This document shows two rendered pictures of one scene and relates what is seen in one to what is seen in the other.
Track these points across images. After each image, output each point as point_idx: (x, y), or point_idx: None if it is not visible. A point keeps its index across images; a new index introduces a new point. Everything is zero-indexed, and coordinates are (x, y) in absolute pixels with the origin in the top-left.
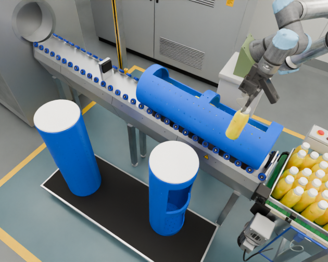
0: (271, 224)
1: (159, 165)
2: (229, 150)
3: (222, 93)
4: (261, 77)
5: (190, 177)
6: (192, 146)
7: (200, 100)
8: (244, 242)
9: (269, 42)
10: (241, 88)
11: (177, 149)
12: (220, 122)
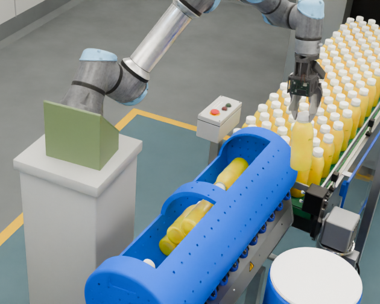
0: (338, 209)
1: (335, 297)
2: (277, 204)
3: (102, 218)
4: (312, 63)
5: (339, 257)
6: (236, 282)
7: (219, 200)
8: (352, 258)
9: (101, 79)
10: (311, 92)
11: (291, 273)
12: (257, 187)
